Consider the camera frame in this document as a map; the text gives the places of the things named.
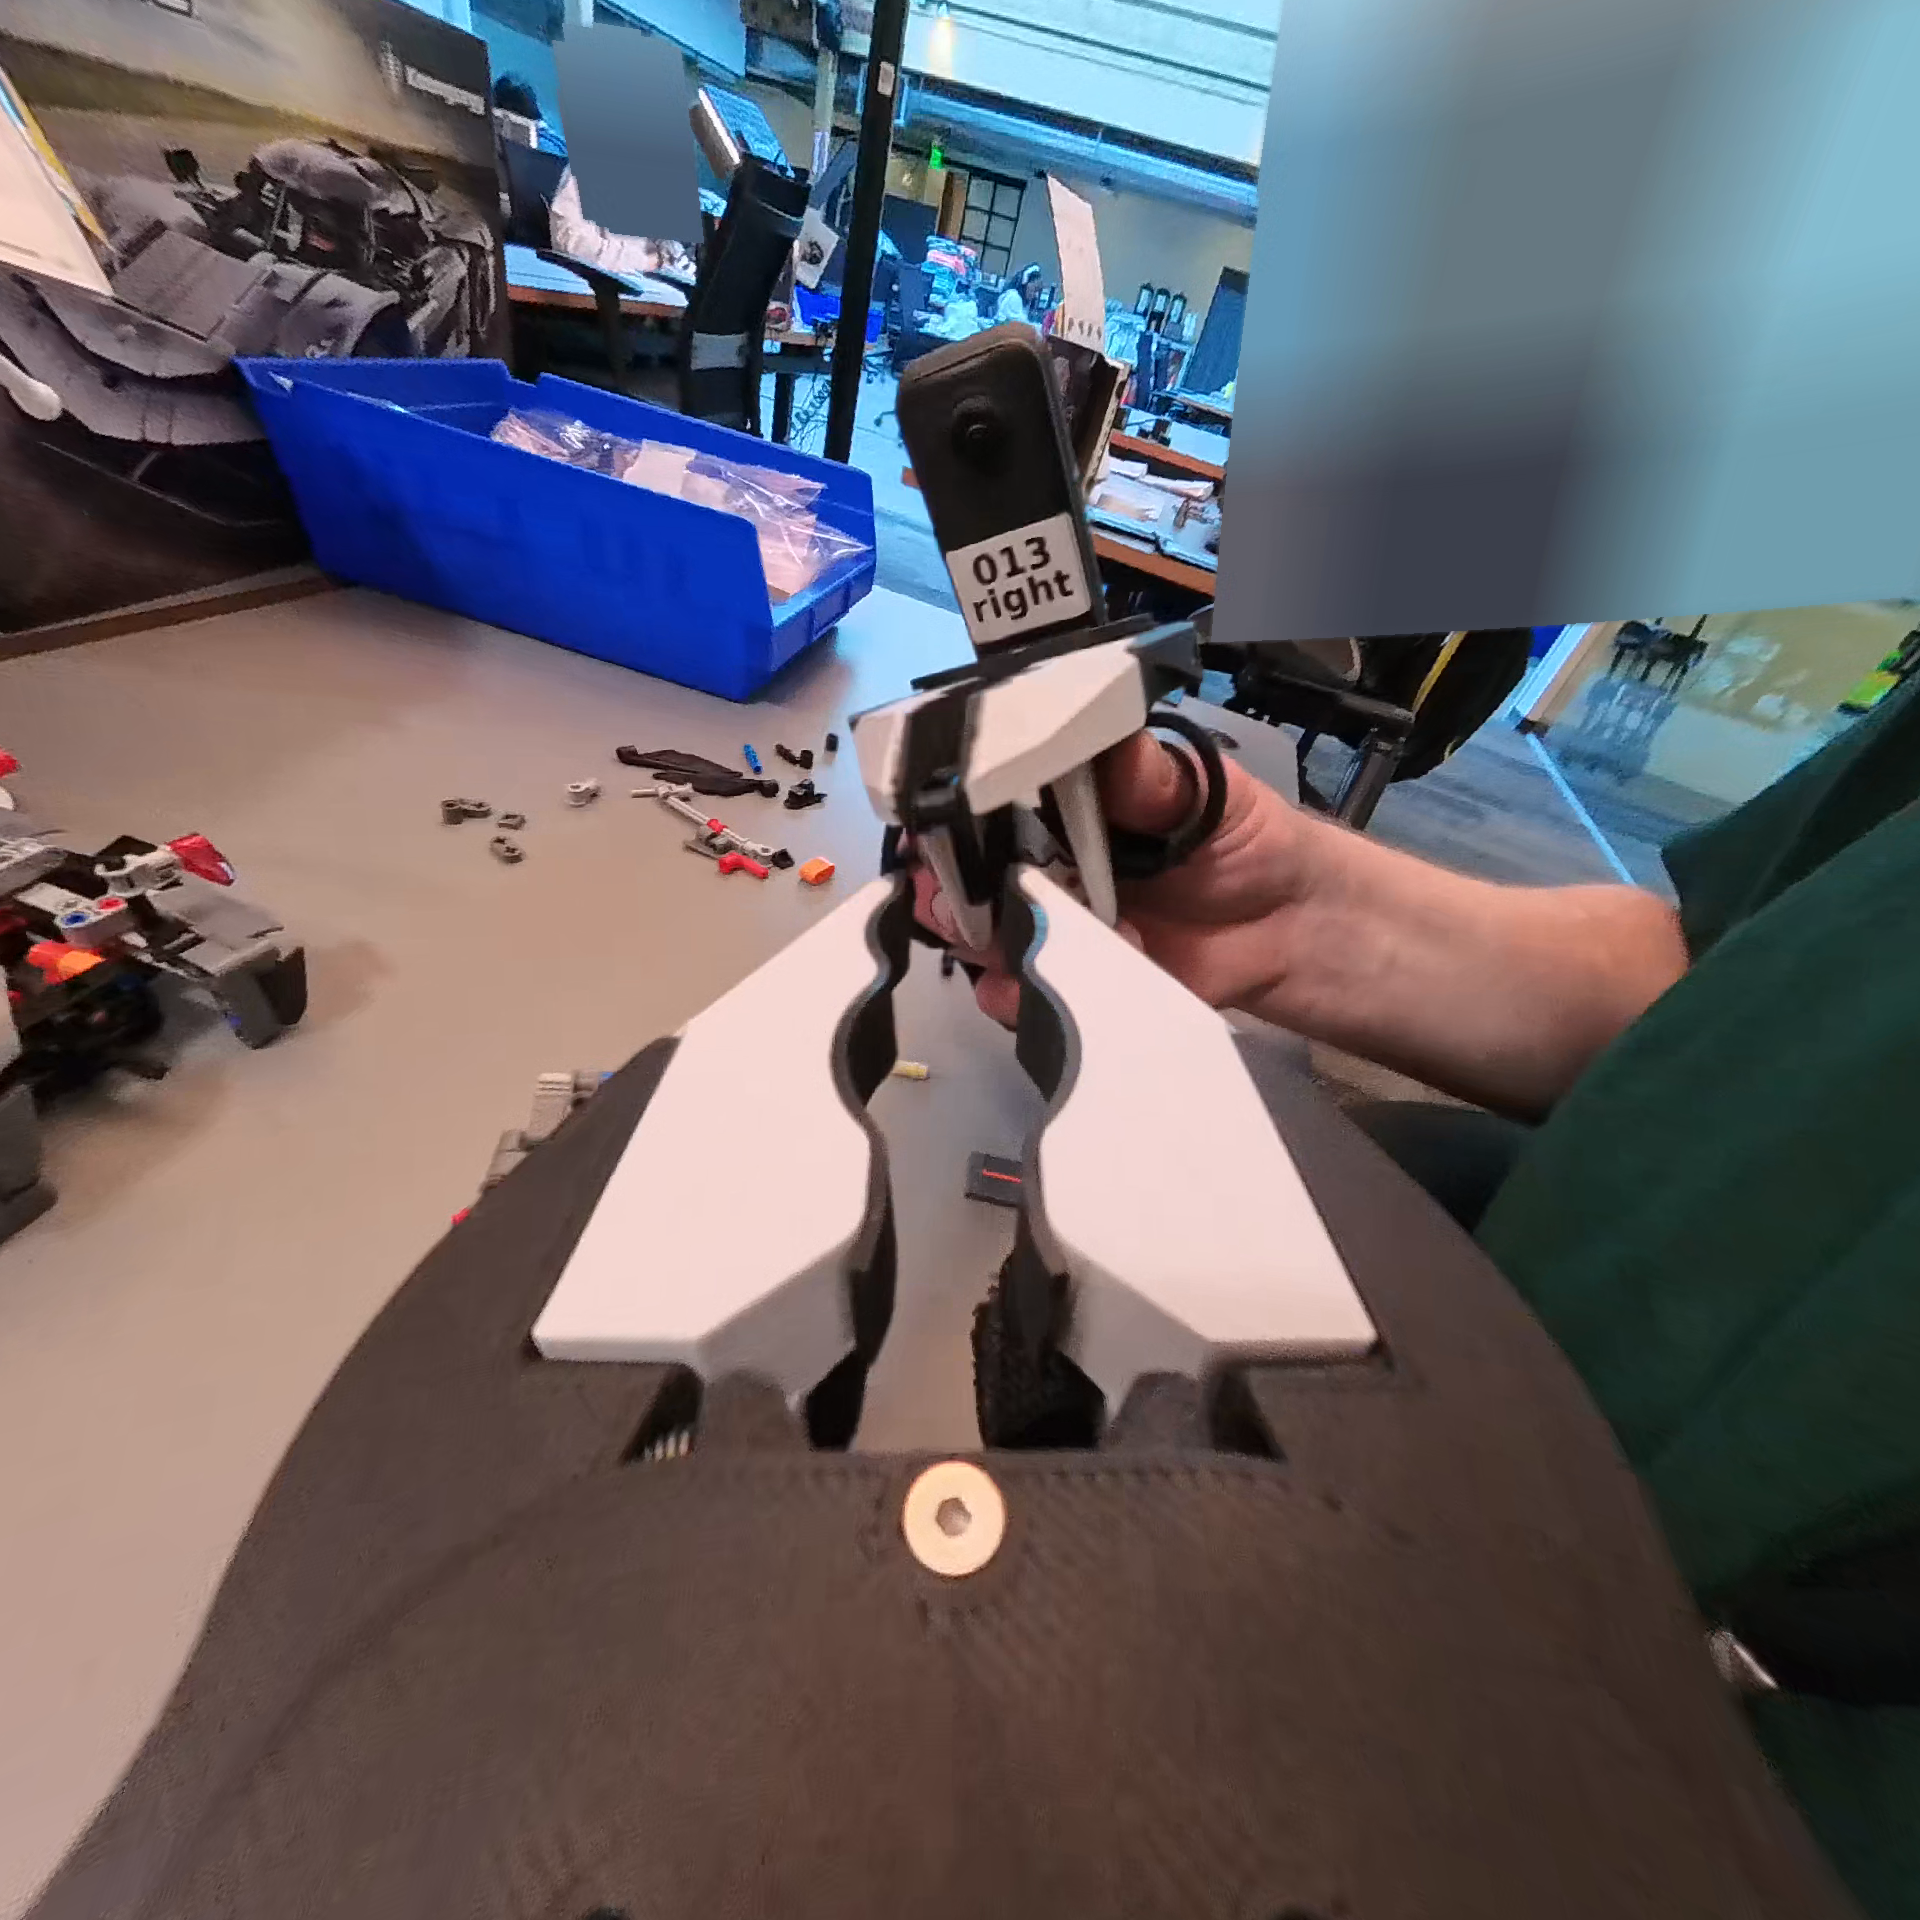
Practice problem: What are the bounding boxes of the blue plastic bin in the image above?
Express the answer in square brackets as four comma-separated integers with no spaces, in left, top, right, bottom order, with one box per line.
[239,354,875,703]

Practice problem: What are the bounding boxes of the black pole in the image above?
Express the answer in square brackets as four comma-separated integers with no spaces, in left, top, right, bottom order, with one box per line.
[823,0,912,467]

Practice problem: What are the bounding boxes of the grey lego axle with red parts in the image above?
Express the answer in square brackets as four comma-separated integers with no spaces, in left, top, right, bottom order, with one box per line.
[631,784,799,880]

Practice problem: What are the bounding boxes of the person's right forearm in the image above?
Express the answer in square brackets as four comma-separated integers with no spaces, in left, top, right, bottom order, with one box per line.
[1343,878,1696,1121]

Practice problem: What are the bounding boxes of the person's dark green shirt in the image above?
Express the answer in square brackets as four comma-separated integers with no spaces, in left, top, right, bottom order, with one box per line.
[1476,661,1920,1920]

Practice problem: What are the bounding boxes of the black office chair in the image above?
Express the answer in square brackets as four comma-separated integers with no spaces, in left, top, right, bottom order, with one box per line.
[681,151,811,441]

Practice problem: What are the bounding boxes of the large lego car chassis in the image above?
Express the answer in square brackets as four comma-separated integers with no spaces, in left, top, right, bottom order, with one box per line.
[0,750,310,1249]

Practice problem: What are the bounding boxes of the black curved lego panel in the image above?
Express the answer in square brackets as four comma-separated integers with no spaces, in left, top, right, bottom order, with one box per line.
[615,745,782,798]

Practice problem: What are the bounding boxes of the small lego car subassembly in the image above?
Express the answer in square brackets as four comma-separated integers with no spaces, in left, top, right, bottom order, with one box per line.
[451,1069,608,1225]

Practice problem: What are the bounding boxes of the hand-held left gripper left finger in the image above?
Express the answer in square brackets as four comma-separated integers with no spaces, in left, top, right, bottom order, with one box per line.
[534,873,910,1450]

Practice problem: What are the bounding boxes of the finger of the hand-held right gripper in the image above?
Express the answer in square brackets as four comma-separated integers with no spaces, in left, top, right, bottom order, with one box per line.
[850,694,1004,953]
[968,653,1161,925]

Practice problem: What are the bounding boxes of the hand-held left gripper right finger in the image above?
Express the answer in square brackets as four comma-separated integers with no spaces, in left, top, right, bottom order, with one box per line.
[976,867,1379,1450]

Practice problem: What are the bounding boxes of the clear plastic bags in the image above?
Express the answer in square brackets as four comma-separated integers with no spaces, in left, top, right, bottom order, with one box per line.
[492,406,875,601]

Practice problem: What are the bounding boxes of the white paper sheet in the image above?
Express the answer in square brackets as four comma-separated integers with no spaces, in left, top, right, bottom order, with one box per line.
[0,59,114,296]

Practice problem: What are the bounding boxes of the person's right hand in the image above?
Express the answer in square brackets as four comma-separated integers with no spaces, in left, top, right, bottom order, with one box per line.
[886,731,1360,1045]

